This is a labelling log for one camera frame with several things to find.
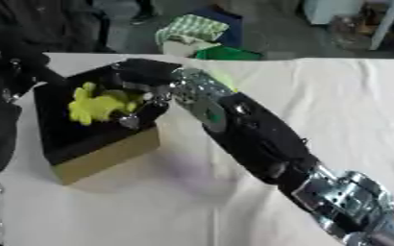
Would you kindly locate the person's foot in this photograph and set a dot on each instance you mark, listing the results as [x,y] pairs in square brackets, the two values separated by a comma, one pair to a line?
[144,14]

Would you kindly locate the tan cardboard box black inside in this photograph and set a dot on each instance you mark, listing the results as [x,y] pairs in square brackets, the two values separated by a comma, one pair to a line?
[77,144]

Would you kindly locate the white table leg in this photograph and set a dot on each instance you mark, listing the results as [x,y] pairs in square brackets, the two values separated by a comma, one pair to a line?
[386,24]

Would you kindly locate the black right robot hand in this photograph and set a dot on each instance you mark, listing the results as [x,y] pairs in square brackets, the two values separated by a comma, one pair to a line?
[147,73]

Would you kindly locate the white cabinet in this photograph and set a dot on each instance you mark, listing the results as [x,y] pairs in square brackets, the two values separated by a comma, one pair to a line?
[332,11]

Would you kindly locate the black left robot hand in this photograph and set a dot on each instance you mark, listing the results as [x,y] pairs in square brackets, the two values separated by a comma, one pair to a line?
[15,68]

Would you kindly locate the blue box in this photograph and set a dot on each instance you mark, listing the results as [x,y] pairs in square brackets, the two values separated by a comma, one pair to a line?
[228,22]

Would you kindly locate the green white checked cloth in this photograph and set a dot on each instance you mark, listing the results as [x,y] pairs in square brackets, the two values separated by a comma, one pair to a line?
[192,27]

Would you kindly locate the yellow-green soft toy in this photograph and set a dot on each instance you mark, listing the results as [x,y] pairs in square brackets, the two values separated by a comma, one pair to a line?
[96,105]

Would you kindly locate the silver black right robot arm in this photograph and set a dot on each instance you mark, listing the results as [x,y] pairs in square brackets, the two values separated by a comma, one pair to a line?
[262,137]

